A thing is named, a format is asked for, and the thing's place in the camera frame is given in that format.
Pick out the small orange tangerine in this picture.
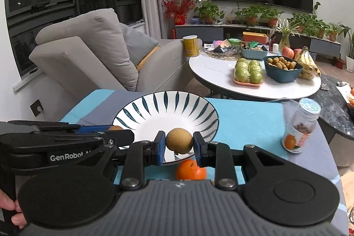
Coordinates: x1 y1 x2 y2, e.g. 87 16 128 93
175 159 208 180

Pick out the round brown kiwi fruit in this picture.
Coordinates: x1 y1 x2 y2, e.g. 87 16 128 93
165 128 193 155

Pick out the person's left hand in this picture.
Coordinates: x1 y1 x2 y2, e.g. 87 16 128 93
0 190 27 229

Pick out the white bowl with blue stripes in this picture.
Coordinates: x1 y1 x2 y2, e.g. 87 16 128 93
112 90 220 165

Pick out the round white coffee table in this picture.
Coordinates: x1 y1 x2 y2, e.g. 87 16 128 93
189 52 321 101

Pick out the clear jar with orange label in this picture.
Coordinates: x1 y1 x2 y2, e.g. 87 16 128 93
282 98 321 154

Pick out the tray of green apples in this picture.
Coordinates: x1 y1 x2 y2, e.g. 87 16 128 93
233 58 264 87

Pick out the grey fabric sofa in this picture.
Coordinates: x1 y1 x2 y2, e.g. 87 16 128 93
29 22 193 99

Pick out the teal bowl of longans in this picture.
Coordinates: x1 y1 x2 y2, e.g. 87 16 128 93
263 56 303 83

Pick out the light blue snack tray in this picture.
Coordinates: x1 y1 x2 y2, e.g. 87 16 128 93
240 44 268 60

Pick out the yellow tin can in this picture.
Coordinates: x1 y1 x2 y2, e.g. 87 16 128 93
182 35 199 58

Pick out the grey tv cabinet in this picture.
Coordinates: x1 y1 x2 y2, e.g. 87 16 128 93
175 24 341 58

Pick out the orange rectangular box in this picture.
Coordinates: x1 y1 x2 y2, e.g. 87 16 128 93
242 32 268 44

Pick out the red apple on table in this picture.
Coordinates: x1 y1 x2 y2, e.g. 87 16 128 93
281 47 295 59

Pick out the dark marble side table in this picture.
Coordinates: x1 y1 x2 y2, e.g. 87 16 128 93
311 74 353 143

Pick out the bunch of yellow bananas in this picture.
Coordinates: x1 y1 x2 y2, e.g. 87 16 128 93
294 46 321 80

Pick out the grey back cushion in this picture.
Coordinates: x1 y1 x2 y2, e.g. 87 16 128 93
35 8 139 91

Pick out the potted green plant left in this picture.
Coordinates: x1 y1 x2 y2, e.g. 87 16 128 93
194 1 224 25

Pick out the red flower arrangement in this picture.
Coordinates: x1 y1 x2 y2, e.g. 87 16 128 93
162 0 195 26

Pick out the wall power socket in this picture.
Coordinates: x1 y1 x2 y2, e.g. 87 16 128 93
30 99 44 117

